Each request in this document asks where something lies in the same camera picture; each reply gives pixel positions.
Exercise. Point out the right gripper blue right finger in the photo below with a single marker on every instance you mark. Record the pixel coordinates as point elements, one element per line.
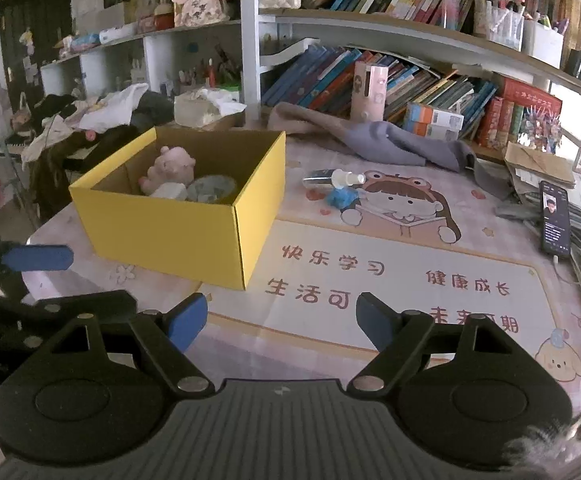
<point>400,339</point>

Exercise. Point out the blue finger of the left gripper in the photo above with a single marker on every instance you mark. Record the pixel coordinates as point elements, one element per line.
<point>31,258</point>

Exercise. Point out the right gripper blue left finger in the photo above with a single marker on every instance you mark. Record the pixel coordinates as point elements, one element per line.
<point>163,339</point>

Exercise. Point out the blue wrapper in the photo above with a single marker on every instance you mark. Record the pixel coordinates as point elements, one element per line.
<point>342,198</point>

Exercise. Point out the white power adapter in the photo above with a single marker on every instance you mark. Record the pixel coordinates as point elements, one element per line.
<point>171,191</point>

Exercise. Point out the dark spray bottle white cap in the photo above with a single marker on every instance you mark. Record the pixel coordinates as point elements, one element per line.
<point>332,179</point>

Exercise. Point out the pink plush pig toy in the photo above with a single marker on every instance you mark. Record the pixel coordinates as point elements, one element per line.
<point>172,165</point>

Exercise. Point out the yellow cardboard box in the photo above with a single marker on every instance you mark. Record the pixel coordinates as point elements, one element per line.
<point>217,244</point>

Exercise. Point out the pink cartoon table mat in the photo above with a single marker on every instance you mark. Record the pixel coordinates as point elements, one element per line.
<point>418,238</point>

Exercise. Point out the grey purple cloth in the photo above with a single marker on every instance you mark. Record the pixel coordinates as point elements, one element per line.
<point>380,142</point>

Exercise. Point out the orange blue white box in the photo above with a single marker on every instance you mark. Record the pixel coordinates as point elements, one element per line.
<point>430,122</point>

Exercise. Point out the black smartphone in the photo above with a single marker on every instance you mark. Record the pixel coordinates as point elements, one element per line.
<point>556,229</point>

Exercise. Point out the white tissue pack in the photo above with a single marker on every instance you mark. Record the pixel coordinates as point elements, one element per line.
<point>203,106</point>

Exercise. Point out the pink cylindrical box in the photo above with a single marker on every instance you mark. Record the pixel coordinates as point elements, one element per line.
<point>369,92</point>

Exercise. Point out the stack of papers and books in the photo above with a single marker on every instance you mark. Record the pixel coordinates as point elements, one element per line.
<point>528,168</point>

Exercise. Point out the white bookshelf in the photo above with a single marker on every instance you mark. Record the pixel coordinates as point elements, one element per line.
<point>269,39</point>

